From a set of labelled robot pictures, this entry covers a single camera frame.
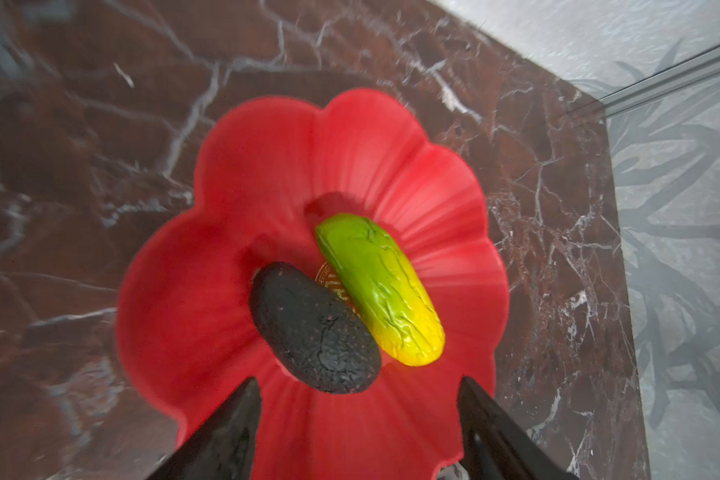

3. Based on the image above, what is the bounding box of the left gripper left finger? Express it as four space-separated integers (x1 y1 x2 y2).
147 377 262 480

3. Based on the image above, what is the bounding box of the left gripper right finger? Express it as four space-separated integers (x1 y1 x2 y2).
457 376 577 480

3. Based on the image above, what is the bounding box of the dark fake avocado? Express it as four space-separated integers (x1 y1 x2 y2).
249 262 382 395

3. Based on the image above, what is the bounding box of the green yellow fake cucumber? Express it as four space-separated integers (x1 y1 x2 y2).
314 213 446 367

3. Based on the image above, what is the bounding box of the red flower-shaped fruit bowl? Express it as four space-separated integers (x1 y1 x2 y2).
115 88 511 480

